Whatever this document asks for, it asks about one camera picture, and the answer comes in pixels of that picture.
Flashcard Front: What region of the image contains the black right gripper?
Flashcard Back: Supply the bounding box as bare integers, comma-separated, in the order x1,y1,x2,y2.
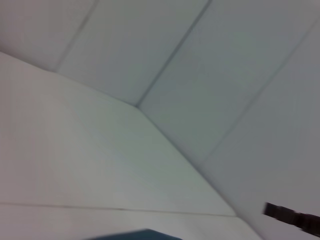
262,201,320,236

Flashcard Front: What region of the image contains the teal blue t-shirt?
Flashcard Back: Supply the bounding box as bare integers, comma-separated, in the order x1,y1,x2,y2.
84,228,186,240

